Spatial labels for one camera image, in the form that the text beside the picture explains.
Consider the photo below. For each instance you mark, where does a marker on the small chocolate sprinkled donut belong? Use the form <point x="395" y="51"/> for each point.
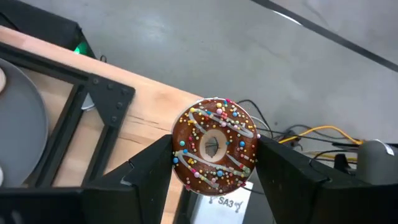
<point x="192" y="140"/>

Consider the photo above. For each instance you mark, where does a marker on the grey plate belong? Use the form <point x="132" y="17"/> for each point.
<point x="21" y="124"/>

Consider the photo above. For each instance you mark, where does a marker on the black box with green light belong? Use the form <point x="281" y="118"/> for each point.
<point x="46" y="28"/>

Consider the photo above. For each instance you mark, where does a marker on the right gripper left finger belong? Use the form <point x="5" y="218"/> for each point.
<point x="152" y="168"/>

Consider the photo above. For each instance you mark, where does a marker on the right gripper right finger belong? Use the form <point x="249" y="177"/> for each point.
<point x="286" y="186"/>

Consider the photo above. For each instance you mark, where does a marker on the grey rounded object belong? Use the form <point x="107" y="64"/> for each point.
<point x="376" y="165"/>

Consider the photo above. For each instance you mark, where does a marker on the white paper label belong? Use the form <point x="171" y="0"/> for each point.
<point x="224" y="210"/>

